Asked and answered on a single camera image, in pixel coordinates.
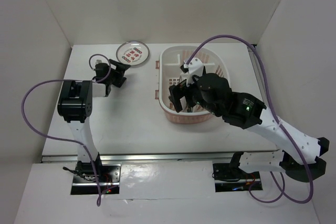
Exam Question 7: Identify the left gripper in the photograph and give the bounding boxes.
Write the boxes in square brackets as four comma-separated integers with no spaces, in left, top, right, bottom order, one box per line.
[106,59,130,88]

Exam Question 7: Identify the green rim plate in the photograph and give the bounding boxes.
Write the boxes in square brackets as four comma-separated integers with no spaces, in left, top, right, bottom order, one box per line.
[181,97,194,113]

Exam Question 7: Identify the red character plate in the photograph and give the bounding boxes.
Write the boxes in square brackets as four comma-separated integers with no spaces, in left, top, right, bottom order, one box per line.
[116,41,150,67]

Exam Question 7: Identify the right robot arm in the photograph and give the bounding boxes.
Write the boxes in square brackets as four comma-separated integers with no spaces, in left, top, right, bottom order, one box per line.
[169,73,329,183]

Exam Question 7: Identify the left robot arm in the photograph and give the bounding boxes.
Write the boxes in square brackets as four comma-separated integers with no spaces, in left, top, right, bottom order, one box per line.
[57,59,130,182]

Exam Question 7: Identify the white pink dish rack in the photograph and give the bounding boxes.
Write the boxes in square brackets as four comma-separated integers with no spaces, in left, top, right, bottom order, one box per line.
[155,45,230,124]

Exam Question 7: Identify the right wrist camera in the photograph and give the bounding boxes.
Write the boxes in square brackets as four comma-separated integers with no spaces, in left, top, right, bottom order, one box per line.
[180,58,204,87]

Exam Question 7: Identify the aluminium front rail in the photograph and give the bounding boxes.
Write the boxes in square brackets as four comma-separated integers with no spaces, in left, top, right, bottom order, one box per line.
[40,152,235,164]

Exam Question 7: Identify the aluminium side rail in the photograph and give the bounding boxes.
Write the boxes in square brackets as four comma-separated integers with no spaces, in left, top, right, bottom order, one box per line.
[247,44,269,106]

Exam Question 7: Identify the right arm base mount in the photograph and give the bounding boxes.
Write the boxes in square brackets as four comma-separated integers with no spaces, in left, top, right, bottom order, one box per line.
[212,163,263,193]

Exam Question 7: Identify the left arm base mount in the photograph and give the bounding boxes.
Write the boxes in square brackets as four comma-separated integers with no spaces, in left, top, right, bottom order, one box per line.
[62,164,122,196]

